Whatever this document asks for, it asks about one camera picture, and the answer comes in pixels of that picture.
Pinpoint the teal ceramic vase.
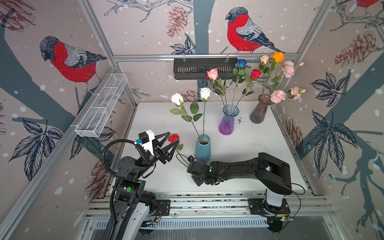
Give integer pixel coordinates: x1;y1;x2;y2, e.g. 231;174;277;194
195;134;211;163

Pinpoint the orange artificial rose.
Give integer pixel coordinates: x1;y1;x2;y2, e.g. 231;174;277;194
268;52;285;93

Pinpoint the blue purple glass vase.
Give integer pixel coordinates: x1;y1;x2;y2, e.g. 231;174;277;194
219;105;240;136

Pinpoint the pink grey glass vase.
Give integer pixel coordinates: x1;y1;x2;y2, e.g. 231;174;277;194
250;94;273;124

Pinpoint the red artificial rose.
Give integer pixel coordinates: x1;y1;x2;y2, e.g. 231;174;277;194
168;134;190;167
236;70;262;106

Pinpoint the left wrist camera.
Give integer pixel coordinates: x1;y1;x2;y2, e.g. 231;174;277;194
135;130;155;156

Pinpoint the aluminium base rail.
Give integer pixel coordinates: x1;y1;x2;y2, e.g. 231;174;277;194
86;190;334;230

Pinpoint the white artificial rose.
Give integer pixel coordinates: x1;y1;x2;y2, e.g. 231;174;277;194
170;93;203;137
200;87;211;144

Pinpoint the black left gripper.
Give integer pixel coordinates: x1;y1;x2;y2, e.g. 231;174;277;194
135;132;178;180

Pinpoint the pink peony spray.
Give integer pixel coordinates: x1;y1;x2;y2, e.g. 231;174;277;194
270;87;306;104
277;61;304;90

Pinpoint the black hanging wire basket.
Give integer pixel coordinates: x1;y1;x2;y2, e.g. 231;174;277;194
174;58;238;80

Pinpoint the white wire mesh shelf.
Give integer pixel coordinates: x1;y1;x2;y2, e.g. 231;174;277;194
75;73;128;138

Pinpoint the cream peach artificial rose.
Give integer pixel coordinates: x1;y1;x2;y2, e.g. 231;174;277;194
259;55;270;95

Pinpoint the blue artificial rose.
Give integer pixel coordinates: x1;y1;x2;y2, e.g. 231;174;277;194
232;59;247;104

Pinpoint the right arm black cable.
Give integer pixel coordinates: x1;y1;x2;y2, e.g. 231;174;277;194
284;182;307;220

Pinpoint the pink artificial rose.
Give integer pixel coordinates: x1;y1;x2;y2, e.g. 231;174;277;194
206;69;227;106

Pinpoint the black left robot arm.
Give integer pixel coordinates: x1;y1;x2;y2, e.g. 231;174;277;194
101;130;179;240

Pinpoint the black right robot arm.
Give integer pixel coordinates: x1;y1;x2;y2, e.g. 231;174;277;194
187;153;293;208

